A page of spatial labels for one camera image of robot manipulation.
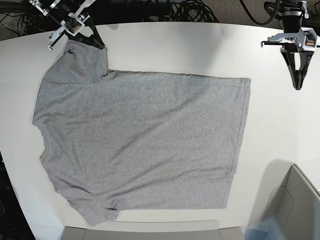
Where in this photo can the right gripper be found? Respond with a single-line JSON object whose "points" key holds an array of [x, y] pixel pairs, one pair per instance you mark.
{"points": [[73, 28]]}

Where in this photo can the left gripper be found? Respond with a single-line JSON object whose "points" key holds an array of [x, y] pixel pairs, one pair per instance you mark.
{"points": [[305, 51]]}

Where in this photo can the grey T-shirt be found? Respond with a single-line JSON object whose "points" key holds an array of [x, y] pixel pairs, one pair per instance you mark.
{"points": [[123, 140]]}

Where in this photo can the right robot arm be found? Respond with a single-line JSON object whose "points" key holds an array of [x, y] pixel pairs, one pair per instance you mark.
{"points": [[41, 5]]}

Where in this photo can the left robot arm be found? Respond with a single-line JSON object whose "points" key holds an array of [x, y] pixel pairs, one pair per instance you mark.
{"points": [[292, 14]]}

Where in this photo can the grey box at right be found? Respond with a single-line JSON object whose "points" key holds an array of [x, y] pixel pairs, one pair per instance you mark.
{"points": [[293, 209]]}

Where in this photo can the blue blurred object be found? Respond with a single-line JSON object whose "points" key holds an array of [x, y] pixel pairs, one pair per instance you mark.
{"points": [[262, 227]]}

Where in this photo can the grey tray at bottom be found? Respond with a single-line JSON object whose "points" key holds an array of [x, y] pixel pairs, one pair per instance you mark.
{"points": [[183, 230]]}

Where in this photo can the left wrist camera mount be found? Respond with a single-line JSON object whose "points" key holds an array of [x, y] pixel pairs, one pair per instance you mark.
{"points": [[305, 34]]}

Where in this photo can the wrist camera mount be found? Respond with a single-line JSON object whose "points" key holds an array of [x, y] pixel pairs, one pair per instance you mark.
{"points": [[305, 34], [60, 10]]}

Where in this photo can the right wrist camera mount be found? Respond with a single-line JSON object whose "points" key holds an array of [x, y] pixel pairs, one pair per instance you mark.
{"points": [[60, 10]]}

